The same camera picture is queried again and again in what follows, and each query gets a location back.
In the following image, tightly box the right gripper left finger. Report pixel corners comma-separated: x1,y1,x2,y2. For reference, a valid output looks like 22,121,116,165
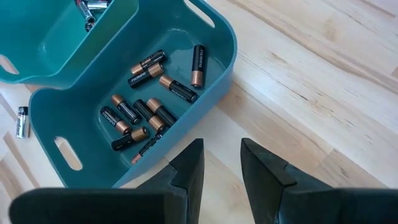
9,138,205,224

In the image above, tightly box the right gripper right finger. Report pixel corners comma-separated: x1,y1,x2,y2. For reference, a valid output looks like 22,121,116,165
241,138,398,224

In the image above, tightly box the blue grey plastic bin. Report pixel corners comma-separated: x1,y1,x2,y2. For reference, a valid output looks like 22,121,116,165
28,0,239,189

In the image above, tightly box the teal green plastic bin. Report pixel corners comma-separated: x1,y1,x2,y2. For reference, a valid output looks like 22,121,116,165
0,0,139,90

